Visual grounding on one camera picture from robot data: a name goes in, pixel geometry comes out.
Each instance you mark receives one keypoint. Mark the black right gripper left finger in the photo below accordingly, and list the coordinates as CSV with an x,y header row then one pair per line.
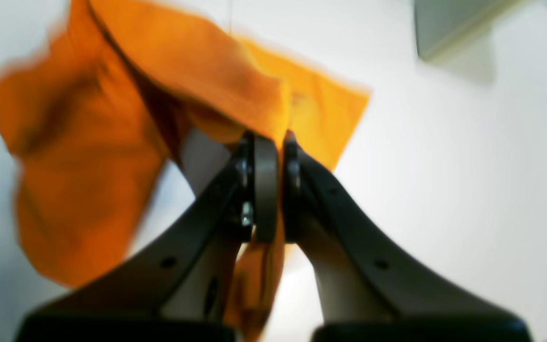
x,y
175,289

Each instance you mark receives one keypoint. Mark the orange t-shirt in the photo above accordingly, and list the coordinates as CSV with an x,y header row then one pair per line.
x,y
94,121

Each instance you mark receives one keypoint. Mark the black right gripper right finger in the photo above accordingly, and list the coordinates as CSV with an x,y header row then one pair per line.
x,y
370,289

